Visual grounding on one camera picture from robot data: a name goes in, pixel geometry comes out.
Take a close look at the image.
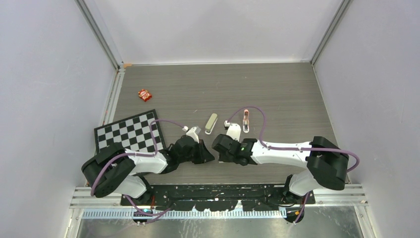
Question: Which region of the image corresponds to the red snack packet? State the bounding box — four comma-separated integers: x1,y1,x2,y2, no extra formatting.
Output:
138,89,153,102

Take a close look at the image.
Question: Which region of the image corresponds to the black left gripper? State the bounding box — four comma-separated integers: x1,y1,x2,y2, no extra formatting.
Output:
178,139,214,164

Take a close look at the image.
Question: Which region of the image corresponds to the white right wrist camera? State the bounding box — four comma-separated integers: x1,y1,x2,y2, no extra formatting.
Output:
224,120,242,141

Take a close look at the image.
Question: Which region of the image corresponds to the black white checkerboard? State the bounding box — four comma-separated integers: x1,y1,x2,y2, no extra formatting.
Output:
94,109,167,153

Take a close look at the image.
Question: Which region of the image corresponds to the purple cable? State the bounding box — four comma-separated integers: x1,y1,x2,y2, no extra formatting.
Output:
224,106,361,224
90,119,189,224

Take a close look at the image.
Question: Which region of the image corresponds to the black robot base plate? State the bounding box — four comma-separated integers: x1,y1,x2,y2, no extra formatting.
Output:
120,183,315,212

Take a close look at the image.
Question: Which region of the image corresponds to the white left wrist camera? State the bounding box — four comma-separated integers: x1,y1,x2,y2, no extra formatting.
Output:
182,126,201,143

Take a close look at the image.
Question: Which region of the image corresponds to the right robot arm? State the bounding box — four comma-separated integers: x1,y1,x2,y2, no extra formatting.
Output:
212,134,349,204

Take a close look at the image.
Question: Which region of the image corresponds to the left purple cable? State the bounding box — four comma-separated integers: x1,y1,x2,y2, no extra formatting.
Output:
90,119,189,224

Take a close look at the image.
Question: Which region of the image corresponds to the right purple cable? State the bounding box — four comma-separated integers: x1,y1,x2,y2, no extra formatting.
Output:
224,106,361,224

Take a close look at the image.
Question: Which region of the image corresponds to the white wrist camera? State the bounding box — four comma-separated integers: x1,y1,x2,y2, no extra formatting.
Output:
224,120,242,141
182,126,201,143

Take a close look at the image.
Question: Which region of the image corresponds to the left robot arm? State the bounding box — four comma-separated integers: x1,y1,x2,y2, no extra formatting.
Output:
81,135,215,205

